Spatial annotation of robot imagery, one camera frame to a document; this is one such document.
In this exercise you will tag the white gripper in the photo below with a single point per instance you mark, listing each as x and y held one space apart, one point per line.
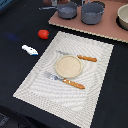
55 2

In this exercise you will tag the red tomato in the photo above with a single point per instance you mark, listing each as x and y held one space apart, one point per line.
43 34

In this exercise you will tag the white blue fish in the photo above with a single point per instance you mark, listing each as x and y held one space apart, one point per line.
30 50

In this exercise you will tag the grey frying pan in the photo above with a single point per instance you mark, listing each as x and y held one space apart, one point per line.
67 10

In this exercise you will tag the grey cooking pot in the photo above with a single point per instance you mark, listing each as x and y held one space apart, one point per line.
91 13

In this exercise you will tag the pink wooden board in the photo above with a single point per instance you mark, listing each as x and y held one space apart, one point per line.
107 28

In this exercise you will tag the beige round plate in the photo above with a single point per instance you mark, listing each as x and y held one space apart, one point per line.
68 66

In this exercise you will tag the cream bowl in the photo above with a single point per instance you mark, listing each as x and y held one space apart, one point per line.
123 16

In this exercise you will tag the white woven placemat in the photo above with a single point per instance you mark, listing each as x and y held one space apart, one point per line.
74 105

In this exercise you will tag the knife with orange handle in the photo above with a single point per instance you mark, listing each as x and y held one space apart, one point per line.
79 56

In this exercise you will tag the fork with orange handle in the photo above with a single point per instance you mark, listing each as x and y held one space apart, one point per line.
69 82

